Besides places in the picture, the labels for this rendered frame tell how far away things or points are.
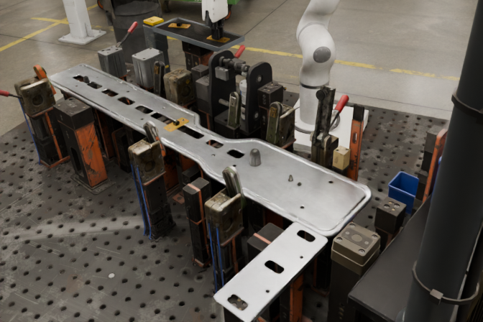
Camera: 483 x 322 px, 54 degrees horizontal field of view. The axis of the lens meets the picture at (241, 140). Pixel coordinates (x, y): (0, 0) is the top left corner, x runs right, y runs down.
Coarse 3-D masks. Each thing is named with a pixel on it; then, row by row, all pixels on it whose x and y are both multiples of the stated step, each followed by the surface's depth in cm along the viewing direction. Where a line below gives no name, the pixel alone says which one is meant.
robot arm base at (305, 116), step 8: (304, 88) 187; (304, 96) 189; (312, 96) 187; (304, 104) 192; (312, 104) 190; (296, 112) 204; (304, 112) 194; (312, 112) 192; (296, 120) 199; (304, 120) 197; (312, 120) 194; (304, 128) 195; (312, 128) 194
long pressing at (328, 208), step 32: (96, 96) 174; (128, 96) 173; (160, 128) 153; (192, 128) 152; (224, 160) 137; (288, 160) 135; (256, 192) 124; (288, 192) 124; (320, 192) 123; (352, 192) 123; (320, 224) 113
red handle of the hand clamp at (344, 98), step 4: (344, 96) 135; (348, 96) 136; (340, 100) 135; (344, 100) 134; (348, 100) 136; (336, 104) 135; (340, 104) 134; (344, 104) 135; (336, 108) 134; (340, 108) 134; (336, 112) 134; (340, 112) 134; (332, 116) 134; (336, 116) 134; (332, 120) 133; (332, 124) 134; (320, 136) 132; (320, 140) 132
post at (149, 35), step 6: (144, 24) 195; (156, 24) 194; (144, 30) 195; (150, 30) 193; (144, 36) 197; (150, 36) 195; (156, 36) 194; (162, 36) 196; (150, 42) 197; (156, 42) 195; (162, 42) 197; (156, 48) 196; (162, 48) 198; (168, 48) 201; (168, 60) 204; (168, 72) 206
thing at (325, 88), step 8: (320, 88) 126; (328, 88) 126; (320, 96) 124; (328, 96) 125; (320, 104) 128; (328, 104) 126; (320, 112) 130; (328, 112) 127; (320, 120) 131; (328, 120) 129; (320, 128) 132; (328, 128) 130
